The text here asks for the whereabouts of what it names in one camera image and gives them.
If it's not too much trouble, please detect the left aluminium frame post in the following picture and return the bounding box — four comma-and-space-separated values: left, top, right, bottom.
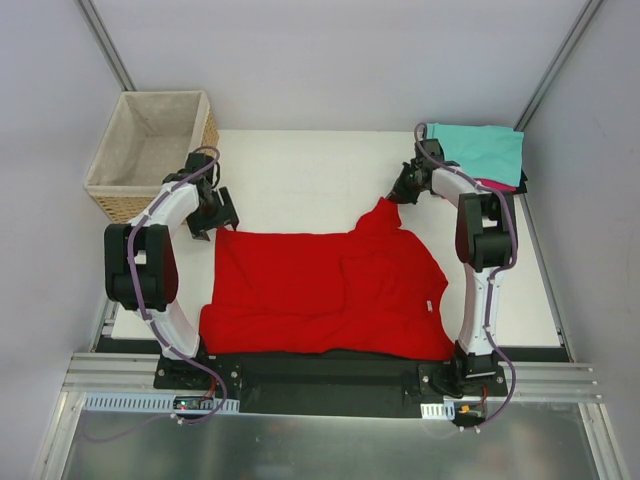
75, 0, 136, 92

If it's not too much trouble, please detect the aluminium frame post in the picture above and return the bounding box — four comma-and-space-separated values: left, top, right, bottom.
514, 0, 606, 132
75, 0, 136, 92

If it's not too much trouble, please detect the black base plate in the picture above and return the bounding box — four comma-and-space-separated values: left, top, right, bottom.
152, 349, 509, 416

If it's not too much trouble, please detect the red t shirt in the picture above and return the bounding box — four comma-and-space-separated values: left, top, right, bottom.
199, 198, 454, 361

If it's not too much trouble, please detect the pink t shirt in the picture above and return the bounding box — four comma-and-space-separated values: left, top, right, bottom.
477, 179, 517, 193

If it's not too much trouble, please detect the black t shirt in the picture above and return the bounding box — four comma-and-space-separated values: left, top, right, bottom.
500, 171, 528, 195

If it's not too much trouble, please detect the right aluminium frame post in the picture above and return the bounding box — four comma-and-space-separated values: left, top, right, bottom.
514, 0, 606, 132

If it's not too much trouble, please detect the teal t shirt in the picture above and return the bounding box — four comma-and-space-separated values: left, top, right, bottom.
427, 123, 524, 187

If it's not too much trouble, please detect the wicker basket with cloth liner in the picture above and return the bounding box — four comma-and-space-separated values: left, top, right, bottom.
84, 90, 219, 223

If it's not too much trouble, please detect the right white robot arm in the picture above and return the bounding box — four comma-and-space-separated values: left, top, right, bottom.
387, 139, 518, 398

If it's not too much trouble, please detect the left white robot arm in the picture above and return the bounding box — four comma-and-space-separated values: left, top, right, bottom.
104, 146, 239, 389

